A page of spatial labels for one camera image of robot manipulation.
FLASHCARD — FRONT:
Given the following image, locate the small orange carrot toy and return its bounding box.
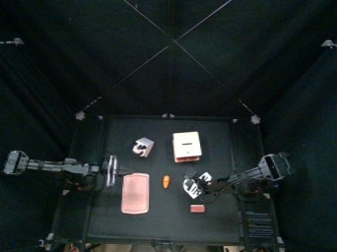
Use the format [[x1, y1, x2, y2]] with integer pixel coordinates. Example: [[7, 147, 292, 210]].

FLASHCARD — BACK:
[[162, 174, 173, 190]]

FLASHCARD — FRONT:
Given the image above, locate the small red toy block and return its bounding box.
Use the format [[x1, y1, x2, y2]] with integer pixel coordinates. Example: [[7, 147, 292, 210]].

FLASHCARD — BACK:
[[191, 204, 208, 214]]

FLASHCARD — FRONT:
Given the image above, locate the pink rectangular tray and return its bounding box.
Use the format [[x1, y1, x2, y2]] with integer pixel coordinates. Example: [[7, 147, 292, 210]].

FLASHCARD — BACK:
[[121, 172, 152, 216]]

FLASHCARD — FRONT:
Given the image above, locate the grey white toy block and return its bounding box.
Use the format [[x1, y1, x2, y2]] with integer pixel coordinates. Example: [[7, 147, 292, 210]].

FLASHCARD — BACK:
[[132, 137, 157, 158]]

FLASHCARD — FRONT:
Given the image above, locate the white box with red base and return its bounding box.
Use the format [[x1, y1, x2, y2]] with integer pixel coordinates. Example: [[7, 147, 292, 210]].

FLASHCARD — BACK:
[[172, 131, 205, 164]]

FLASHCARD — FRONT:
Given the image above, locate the white text label sticker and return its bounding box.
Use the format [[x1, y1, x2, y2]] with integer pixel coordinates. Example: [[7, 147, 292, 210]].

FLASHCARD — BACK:
[[244, 210, 277, 241]]

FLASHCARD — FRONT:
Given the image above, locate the thin diagonal brace wire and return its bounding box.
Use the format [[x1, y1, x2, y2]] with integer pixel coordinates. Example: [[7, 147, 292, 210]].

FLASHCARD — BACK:
[[81, 0, 233, 112], [122, 0, 257, 116]]

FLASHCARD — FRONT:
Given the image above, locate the silver frame clamp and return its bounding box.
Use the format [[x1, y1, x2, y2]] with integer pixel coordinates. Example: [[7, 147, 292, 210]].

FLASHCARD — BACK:
[[320, 38, 337, 50], [0, 36, 27, 47]]

